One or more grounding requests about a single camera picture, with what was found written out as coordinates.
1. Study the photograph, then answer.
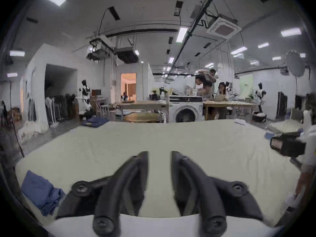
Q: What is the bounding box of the folded dark blue garment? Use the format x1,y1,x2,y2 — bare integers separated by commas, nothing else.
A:
82,117,109,128

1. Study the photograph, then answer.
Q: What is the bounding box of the white washing machine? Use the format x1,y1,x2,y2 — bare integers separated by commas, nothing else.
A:
166,95,205,123

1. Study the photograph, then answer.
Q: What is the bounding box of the person's right hand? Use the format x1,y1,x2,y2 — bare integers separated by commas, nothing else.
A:
294,166,312,202

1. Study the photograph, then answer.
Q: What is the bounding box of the long wooden table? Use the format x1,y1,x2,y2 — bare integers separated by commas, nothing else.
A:
116,101,169,120
203,100,259,121

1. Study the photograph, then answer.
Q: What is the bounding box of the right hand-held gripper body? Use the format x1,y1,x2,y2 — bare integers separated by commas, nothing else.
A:
270,125,316,173

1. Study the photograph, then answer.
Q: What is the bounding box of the desk with monitor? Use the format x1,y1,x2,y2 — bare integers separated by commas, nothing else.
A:
90,89,109,117

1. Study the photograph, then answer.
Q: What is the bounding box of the black and white humanoid robot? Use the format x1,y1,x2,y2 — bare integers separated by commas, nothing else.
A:
79,80,93,120
254,82,267,123

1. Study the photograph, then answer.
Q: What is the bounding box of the photo umbrella on stand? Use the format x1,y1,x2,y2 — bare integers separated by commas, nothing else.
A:
284,49,306,115

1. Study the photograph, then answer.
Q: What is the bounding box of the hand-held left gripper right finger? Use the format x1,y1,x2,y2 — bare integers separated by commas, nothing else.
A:
171,151,263,236

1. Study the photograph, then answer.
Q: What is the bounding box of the round wooden table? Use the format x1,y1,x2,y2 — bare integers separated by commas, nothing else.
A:
123,113,165,123

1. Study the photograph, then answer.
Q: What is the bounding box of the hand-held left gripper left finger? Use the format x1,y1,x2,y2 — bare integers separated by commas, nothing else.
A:
55,151,149,237

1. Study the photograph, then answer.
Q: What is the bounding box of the dark blue shirt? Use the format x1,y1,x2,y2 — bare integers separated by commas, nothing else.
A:
21,170,66,217

